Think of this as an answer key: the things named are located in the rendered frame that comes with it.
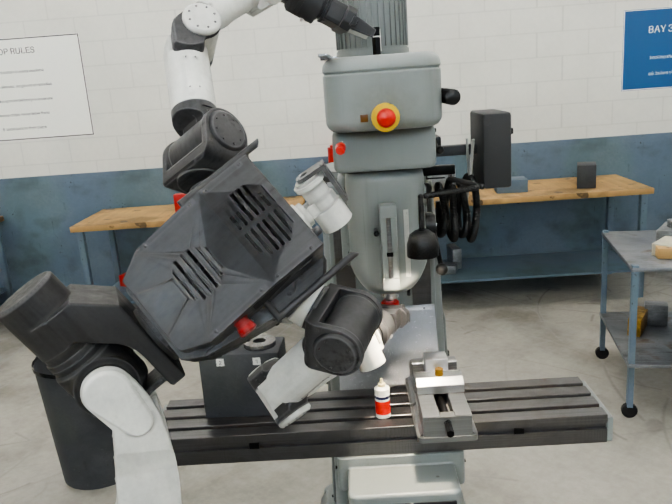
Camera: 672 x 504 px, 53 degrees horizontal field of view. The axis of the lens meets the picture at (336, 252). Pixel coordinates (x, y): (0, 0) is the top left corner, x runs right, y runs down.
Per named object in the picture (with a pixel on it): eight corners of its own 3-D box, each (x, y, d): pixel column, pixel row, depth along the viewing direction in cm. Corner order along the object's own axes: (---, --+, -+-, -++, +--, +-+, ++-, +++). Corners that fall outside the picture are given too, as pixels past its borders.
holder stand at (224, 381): (284, 416, 183) (277, 348, 178) (205, 418, 185) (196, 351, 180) (290, 395, 195) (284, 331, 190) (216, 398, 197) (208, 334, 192)
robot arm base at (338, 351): (344, 393, 118) (370, 350, 112) (281, 357, 119) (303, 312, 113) (368, 345, 131) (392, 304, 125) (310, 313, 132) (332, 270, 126)
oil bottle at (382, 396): (391, 419, 177) (389, 381, 175) (376, 419, 177) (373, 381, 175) (390, 411, 181) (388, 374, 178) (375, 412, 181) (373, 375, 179)
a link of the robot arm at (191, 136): (196, 85, 124) (206, 149, 119) (234, 100, 131) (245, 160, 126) (161, 117, 131) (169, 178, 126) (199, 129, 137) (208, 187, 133)
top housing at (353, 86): (446, 126, 144) (444, 49, 140) (325, 135, 144) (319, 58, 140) (422, 115, 189) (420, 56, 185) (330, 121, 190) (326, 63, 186)
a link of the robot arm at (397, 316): (409, 298, 171) (397, 314, 160) (411, 334, 173) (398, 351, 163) (363, 296, 176) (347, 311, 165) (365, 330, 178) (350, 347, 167)
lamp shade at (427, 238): (418, 261, 147) (417, 234, 146) (401, 255, 154) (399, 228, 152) (445, 255, 150) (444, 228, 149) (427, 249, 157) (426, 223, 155)
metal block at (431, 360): (448, 379, 179) (447, 358, 178) (426, 380, 180) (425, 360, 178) (445, 371, 184) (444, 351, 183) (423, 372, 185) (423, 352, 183)
